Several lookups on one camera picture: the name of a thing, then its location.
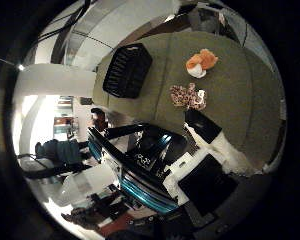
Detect olive green table cover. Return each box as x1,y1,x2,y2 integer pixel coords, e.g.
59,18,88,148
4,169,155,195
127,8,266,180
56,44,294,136
91,30,286,171

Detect person in dark teal jacket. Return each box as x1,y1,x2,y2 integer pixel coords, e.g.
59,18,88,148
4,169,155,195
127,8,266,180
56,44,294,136
34,138,93,168

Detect black computer with blue lights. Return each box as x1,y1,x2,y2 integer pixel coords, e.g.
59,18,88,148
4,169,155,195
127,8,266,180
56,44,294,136
87,123,191,214

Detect orange and white plush toy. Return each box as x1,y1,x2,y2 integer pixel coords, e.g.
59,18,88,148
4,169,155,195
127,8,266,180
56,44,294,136
185,48,220,79

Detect leopard print plush toy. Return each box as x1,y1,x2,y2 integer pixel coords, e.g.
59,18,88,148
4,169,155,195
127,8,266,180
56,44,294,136
169,82,208,112

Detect black slatted plastic basket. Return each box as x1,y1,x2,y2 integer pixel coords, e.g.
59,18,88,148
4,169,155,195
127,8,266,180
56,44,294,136
102,42,154,100

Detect black overhead cable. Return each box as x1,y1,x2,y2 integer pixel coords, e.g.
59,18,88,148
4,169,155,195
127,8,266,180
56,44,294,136
33,0,92,48

